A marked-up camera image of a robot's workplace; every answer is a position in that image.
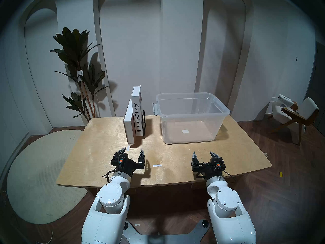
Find clear plastic storage box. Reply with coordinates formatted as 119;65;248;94
152;93;231;145

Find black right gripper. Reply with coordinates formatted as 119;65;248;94
191;151;226;179

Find white bag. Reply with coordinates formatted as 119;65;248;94
277;94;293;107

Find tall dark green plant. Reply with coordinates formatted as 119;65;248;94
50;27;109;126

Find white Arietta book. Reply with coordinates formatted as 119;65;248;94
131;85;144;136

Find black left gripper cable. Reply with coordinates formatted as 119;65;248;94
102;169;115;183

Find brown Homes book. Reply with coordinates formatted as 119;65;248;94
123;99;135;145

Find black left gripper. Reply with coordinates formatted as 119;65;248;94
111;147;146;177

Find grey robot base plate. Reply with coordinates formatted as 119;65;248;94
124;219;210;244

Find white floor cable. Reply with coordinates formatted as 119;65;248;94
36;231;53;244

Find light wooden table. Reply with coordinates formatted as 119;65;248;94
56;115;272;194

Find white wooden armchair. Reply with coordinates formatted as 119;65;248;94
269;97;319;146

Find round beige rug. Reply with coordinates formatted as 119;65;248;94
7;130;88;224

